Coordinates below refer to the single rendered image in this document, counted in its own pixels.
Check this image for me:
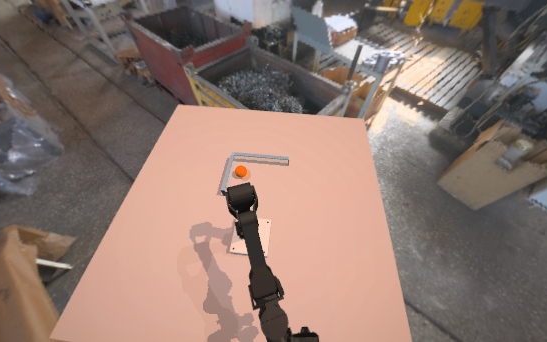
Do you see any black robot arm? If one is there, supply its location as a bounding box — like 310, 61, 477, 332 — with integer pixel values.
225, 182, 319, 342

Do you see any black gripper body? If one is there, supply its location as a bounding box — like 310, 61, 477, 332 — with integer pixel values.
266, 328, 291, 342

